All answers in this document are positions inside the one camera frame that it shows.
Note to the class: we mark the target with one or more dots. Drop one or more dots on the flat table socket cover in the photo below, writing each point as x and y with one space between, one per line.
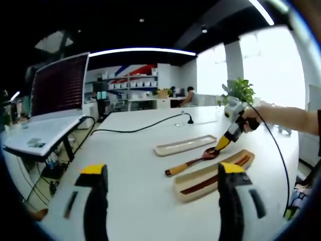
179 124

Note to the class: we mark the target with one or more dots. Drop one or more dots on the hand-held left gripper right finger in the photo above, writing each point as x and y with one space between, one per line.
230 206

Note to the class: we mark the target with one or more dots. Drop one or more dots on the teal-lit computer monitor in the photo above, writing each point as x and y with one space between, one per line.
102 95

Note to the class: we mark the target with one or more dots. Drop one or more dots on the white background desk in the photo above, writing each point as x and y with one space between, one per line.
150 103

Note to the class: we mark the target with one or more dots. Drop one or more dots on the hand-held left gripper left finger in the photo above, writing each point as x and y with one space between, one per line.
95 206

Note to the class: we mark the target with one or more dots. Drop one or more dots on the storage shelf unit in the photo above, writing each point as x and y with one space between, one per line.
125 84

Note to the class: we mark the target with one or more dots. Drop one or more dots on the person's patterned clothing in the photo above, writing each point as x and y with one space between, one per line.
301 193

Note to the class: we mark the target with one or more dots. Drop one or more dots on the beige cutlery case lid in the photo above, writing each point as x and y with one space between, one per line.
183 146

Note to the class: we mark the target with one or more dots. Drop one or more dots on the ceiling track spotlight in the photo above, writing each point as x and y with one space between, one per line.
204 30

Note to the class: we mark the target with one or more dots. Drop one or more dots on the red-brown chopstick utensil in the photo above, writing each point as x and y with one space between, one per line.
204 187
200 185

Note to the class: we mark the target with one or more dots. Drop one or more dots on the ceiling strip light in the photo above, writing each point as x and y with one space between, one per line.
262 11
143 51

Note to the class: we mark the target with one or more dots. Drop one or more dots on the person's right hand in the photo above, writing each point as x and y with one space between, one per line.
252 114

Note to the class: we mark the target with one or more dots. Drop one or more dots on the beige cutlery case base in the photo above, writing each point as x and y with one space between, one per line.
195 195

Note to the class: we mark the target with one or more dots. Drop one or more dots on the cardboard box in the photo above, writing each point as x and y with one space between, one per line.
163 94

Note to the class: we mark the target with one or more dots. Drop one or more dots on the potted green plant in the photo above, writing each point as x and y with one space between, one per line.
242 88

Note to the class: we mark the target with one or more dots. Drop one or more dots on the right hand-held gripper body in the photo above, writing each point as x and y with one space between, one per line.
235 109

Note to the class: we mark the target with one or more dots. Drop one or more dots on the wooden spoon utensil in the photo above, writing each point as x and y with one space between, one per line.
185 165

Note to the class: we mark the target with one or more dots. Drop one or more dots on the black-legged laptop stand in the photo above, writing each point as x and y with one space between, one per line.
70 148

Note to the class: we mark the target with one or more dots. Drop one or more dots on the open white laptop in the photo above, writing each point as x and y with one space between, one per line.
57 85

